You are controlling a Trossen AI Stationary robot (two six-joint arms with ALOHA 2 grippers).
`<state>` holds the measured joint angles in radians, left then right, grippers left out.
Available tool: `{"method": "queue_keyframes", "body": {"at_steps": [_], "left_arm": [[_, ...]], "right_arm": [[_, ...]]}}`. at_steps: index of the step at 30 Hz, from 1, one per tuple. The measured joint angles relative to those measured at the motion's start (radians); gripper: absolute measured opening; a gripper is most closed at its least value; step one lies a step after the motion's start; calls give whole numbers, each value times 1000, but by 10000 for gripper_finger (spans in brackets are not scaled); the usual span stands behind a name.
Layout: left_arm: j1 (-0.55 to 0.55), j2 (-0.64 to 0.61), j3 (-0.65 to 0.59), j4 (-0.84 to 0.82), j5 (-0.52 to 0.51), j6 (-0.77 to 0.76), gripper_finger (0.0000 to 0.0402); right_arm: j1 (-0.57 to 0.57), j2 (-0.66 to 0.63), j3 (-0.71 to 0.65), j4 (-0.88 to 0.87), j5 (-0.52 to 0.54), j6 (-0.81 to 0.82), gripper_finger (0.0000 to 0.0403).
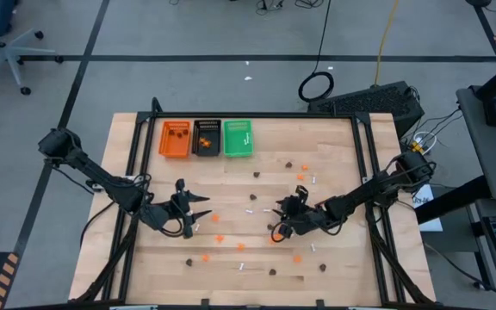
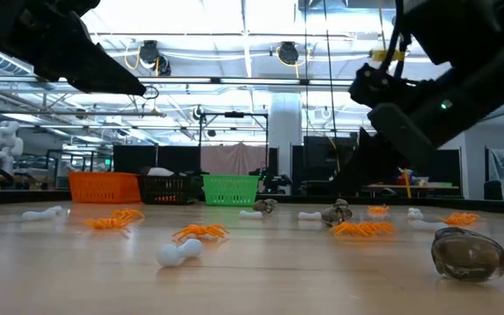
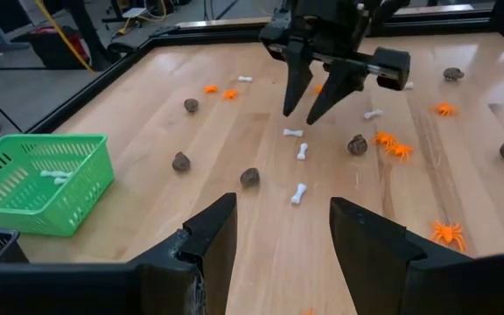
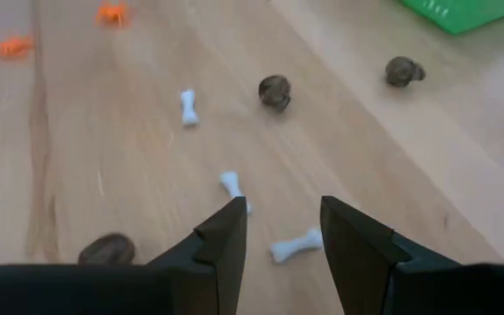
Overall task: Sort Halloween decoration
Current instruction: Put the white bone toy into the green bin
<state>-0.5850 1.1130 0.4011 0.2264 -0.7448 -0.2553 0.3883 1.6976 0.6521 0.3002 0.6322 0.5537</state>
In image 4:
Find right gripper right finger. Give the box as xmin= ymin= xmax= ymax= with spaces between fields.
xmin=320 ymin=195 xmax=504 ymax=315

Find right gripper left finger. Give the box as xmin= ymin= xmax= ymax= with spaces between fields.
xmin=0 ymin=196 xmax=249 ymax=315

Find white plastic bone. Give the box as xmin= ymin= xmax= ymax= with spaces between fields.
xmin=179 ymin=88 xmax=200 ymax=128
xmin=269 ymin=227 xmax=325 ymax=264
xmin=220 ymin=171 xmax=253 ymax=215

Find orange plastic spider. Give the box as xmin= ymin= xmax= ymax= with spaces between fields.
xmin=0 ymin=34 xmax=35 ymax=61
xmin=94 ymin=1 xmax=130 ymax=28

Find green plastic basket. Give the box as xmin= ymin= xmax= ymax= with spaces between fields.
xmin=398 ymin=0 xmax=504 ymax=37

